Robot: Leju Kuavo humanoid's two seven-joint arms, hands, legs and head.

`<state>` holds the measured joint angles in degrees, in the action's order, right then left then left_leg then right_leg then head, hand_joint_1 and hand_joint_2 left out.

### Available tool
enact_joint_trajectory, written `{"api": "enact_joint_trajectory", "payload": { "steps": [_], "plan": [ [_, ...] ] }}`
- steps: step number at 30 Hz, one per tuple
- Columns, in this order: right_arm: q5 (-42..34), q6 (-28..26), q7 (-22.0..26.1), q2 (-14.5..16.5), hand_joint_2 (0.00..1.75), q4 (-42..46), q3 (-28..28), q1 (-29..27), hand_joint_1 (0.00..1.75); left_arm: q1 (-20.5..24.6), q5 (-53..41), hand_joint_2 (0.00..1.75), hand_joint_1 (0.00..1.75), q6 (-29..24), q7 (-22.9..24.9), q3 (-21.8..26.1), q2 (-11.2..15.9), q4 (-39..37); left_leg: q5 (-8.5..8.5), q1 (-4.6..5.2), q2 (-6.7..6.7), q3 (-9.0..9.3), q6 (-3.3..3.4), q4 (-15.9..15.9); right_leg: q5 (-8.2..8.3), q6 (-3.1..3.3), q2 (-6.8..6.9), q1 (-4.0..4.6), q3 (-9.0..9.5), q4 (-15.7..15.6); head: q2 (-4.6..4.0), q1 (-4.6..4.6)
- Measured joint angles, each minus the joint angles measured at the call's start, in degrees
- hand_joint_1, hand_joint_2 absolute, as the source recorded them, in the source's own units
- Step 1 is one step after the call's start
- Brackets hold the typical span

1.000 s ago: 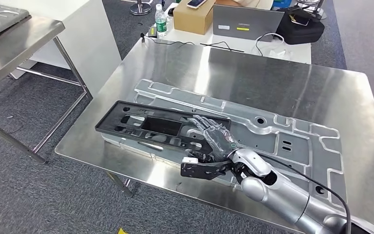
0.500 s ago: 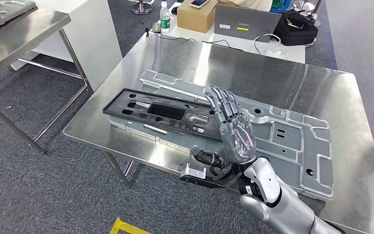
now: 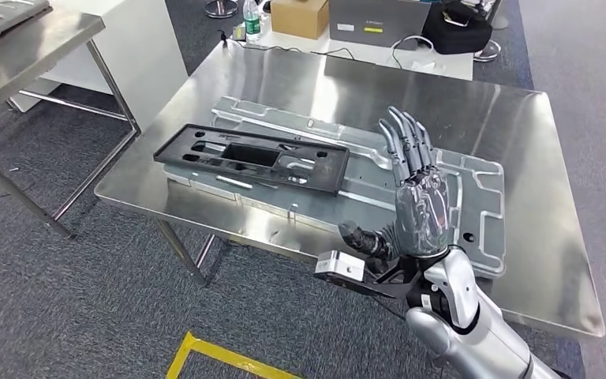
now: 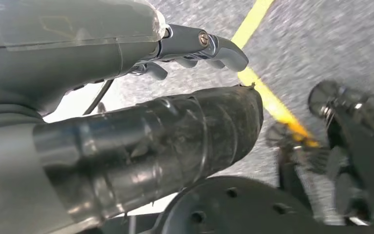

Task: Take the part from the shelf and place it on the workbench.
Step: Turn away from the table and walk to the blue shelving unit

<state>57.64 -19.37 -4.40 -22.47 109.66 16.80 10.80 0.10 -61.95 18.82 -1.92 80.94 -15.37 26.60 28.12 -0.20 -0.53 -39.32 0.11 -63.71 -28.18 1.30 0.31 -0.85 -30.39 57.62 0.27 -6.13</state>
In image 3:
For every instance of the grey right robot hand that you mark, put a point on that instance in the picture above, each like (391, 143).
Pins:
(423, 214)

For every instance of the black plastic plate part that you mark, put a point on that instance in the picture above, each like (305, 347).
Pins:
(324, 175)

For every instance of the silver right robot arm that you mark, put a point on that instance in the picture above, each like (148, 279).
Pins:
(470, 335)

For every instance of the steel workbench table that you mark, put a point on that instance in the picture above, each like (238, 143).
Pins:
(543, 209)

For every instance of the grey stamped metal panel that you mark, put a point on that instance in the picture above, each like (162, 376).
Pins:
(481, 209)

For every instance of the white desk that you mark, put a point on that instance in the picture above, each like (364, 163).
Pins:
(365, 57)

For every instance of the round metal chair base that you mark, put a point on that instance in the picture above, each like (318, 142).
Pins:
(488, 51)
(222, 8)

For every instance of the black bag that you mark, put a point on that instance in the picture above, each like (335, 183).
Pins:
(454, 34)

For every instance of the grey laptop case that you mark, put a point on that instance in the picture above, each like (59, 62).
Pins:
(376, 21)

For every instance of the brown cardboard box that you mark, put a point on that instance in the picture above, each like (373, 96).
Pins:
(298, 18)

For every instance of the clear water bottle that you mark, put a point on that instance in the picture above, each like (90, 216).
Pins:
(252, 21)

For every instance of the white cabinet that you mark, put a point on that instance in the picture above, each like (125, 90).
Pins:
(135, 52)

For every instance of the smaller steel table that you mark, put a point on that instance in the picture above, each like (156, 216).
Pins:
(31, 52)

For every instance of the grey metal tray panel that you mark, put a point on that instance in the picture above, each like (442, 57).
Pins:
(5, 15)

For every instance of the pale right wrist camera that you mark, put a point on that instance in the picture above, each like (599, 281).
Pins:
(339, 264)

